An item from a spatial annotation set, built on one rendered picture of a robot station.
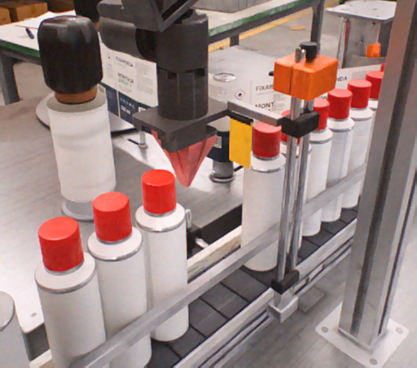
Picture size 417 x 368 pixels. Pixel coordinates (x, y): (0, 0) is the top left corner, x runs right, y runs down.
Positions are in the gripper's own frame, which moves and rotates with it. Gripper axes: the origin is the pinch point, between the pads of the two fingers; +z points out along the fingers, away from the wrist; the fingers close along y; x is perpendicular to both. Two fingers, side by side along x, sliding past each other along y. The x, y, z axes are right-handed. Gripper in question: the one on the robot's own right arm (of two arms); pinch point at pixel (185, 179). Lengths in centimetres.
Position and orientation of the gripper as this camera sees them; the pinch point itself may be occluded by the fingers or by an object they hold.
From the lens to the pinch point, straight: 60.4
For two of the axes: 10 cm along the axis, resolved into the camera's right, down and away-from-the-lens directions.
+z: 0.0, 8.8, 4.8
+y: -7.0, 3.4, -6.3
